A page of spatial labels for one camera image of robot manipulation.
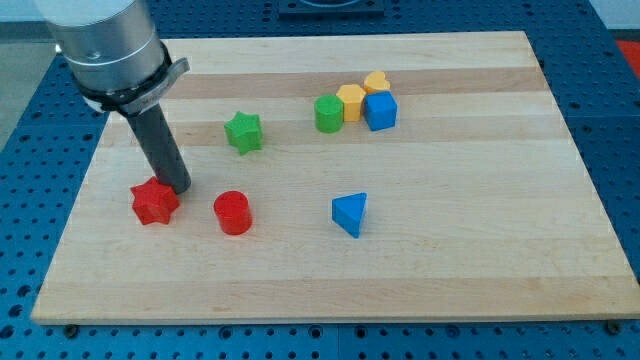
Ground yellow heart block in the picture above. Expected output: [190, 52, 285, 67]
[363, 71, 391, 94]

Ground red star block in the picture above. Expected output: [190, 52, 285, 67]
[130, 177, 180, 225]

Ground red cylinder block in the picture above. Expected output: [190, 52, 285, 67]
[213, 190, 253, 235]

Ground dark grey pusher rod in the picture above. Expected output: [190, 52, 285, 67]
[127, 104, 191, 194]

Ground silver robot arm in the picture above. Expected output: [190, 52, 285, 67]
[35, 0, 190, 116]

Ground green cylinder block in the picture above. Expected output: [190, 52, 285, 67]
[314, 94, 344, 133]

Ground yellow hexagon block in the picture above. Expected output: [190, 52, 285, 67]
[336, 84, 366, 122]

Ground blue cube block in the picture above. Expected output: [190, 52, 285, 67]
[364, 91, 398, 131]

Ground green star block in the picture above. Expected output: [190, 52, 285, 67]
[224, 111, 263, 155]

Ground wooden board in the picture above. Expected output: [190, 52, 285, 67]
[31, 31, 639, 325]

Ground blue triangle block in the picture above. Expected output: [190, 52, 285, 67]
[331, 192, 367, 238]

